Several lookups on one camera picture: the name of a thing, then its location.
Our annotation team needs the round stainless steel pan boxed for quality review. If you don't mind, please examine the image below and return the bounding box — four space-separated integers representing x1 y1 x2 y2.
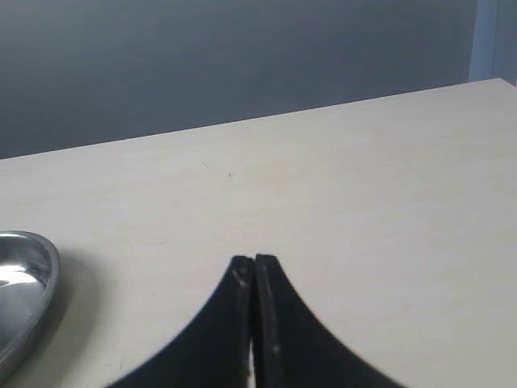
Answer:
1 231 61 367

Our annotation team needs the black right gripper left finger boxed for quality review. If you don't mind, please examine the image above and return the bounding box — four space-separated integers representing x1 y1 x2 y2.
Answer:
111 256 254 388

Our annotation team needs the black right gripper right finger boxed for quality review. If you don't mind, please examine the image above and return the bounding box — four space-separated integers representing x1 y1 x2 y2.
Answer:
253 255 398 387

